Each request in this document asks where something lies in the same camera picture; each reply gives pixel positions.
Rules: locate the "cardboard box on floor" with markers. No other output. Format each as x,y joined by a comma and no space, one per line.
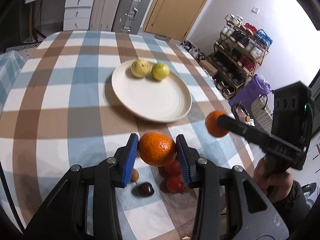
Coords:
212,71

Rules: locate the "red tomato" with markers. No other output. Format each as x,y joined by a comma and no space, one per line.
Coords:
173,169
175,184

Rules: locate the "shoe rack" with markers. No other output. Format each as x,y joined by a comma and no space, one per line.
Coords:
237,53

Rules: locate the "dark plum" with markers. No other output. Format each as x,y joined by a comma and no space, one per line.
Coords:
145,190

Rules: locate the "orange tangerine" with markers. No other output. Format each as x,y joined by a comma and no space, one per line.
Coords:
211,124
156,149

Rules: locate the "purple bag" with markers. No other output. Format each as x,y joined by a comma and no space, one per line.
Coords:
254,88

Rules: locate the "black basket with items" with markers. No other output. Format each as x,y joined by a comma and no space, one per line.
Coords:
241,114

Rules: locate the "person right hand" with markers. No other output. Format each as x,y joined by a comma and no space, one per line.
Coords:
281,183

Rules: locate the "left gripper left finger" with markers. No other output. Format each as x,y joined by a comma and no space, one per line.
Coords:
82,205

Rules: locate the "large cream plate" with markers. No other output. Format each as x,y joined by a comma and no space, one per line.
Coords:
163,101

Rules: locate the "wrinkled yellow guava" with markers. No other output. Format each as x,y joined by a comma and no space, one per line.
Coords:
140,68

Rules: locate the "wooden door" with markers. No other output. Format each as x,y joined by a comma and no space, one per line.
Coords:
172,18

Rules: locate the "silver suitcase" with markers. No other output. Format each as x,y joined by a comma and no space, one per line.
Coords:
129,16

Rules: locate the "woven basket bag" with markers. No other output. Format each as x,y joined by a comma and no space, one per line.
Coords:
262,114

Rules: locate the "small brown pear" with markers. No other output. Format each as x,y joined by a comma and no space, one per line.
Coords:
134,176

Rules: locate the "beige suitcase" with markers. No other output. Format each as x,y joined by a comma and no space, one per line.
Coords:
103,14

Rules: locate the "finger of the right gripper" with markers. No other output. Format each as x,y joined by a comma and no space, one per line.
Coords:
269,144

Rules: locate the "green yellow guava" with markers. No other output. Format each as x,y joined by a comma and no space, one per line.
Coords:
160,71

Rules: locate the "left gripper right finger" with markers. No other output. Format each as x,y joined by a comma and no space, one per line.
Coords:
230,205

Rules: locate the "checkered tablecloth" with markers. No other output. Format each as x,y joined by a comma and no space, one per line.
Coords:
62,111

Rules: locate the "side table teal cloth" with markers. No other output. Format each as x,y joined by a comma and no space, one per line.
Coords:
11,64

